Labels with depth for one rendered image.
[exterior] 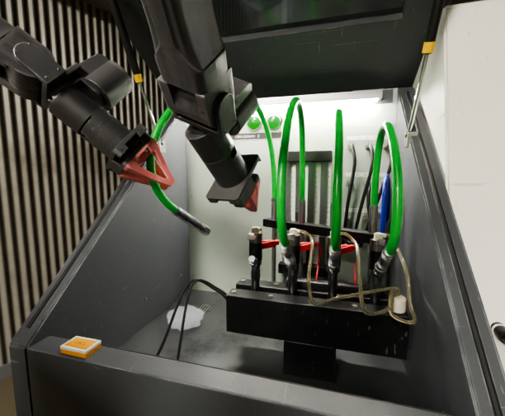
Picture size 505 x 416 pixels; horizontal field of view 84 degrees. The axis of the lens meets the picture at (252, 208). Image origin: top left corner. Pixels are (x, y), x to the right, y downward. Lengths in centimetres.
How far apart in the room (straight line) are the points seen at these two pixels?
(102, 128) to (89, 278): 31
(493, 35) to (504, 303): 48
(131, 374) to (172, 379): 6
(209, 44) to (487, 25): 56
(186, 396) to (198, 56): 41
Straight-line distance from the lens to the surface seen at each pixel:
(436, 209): 57
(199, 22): 32
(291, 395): 43
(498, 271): 63
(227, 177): 45
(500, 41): 75
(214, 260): 97
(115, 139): 49
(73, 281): 64
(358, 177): 85
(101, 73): 55
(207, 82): 33
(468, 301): 48
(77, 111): 51
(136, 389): 50
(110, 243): 70
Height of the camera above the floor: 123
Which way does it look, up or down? 7 degrees down
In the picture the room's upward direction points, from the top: straight up
